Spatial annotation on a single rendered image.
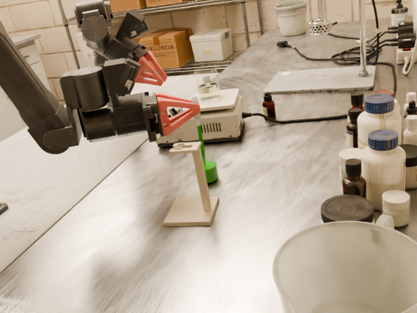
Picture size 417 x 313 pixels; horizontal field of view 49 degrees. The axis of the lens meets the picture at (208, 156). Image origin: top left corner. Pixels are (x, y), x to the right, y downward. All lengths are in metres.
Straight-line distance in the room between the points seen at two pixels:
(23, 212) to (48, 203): 0.05
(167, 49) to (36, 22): 1.52
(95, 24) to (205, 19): 2.59
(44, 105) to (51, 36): 3.60
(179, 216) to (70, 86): 0.28
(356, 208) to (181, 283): 0.25
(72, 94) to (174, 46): 2.52
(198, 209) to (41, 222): 0.30
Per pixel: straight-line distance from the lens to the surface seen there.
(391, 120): 0.81
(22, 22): 4.56
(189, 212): 0.78
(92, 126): 0.81
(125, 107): 0.79
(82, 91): 0.79
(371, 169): 0.71
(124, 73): 0.79
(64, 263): 0.76
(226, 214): 0.77
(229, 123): 1.01
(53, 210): 0.93
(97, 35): 1.07
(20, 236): 0.88
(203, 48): 3.34
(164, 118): 0.81
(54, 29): 4.36
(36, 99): 0.80
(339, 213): 0.61
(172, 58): 3.33
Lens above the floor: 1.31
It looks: 24 degrees down
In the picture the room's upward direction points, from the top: 10 degrees counter-clockwise
